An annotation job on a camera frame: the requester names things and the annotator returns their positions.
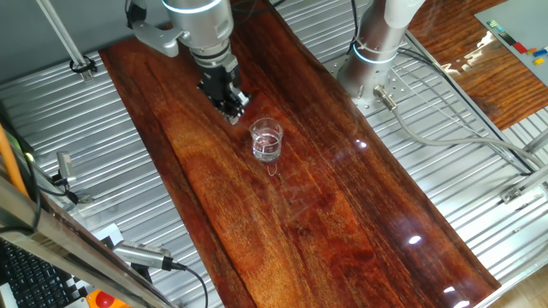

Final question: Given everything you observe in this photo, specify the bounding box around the aluminium profile bar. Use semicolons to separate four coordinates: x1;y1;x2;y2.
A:
520;127;548;155
511;164;548;193

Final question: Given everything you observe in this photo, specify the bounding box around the polished steel frame rail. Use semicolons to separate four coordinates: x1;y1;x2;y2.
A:
0;173;179;308

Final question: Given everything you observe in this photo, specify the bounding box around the grey board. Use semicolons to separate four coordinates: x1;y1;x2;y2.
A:
474;0;548;87

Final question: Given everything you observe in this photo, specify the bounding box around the clear glass beaker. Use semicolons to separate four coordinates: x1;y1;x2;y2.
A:
248;117;284;163

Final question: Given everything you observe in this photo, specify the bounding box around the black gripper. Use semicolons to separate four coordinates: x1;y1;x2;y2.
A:
197;68;252;127

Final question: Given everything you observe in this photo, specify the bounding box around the glossy brown wooden board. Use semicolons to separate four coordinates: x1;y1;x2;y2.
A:
98;0;502;308

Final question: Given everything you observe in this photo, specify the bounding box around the silver camera mount bracket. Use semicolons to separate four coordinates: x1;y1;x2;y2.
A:
50;173;94;205

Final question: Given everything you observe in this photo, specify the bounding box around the black keyboard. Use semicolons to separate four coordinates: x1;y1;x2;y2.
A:
0;238;85;308

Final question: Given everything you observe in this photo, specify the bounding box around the aluminium pole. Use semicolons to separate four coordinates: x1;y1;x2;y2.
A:
36;0;94;83

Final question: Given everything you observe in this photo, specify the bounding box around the grey cable with metal connector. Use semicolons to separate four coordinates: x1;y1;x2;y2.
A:
372;84;548;170

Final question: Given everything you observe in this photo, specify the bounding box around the silver depth camera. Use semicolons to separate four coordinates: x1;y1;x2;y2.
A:
56;151;77;181
111;240;175;271

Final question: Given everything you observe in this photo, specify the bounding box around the orange emergency stop box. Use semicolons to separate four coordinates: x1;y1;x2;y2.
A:
84;288;133;308

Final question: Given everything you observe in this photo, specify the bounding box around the black camera stand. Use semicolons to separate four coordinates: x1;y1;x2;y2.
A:
129;263;154;284

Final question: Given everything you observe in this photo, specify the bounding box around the black clamp ring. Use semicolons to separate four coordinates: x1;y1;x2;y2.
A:
68;54;98;74

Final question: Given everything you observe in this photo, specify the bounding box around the black white marker sheet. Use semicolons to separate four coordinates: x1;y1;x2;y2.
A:
63;222;126;301

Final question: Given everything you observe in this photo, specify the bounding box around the black camera cable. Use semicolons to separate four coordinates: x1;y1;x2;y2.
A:
164;258;210;308

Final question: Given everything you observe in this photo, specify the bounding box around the silver corner bracket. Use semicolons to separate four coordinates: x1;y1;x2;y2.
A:
499;185;524;205

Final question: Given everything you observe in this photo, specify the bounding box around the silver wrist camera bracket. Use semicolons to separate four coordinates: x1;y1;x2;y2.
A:
130;20;192;59

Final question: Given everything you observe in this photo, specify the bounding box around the orange pole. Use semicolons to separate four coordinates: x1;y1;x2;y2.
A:
0;122;30;198

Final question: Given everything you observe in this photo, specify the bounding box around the black wrist camera unit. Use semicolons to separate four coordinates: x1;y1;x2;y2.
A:
124;0;149;30

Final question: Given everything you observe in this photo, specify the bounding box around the wood grain side table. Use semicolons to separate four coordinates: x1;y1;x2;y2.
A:
406;0;548;132

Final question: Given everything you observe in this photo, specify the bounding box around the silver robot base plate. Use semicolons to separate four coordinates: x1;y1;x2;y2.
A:
329;50;414;119

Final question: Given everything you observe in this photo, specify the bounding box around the thin black cable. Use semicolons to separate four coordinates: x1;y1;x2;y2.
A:
0;151;43;235
348;0;361;56

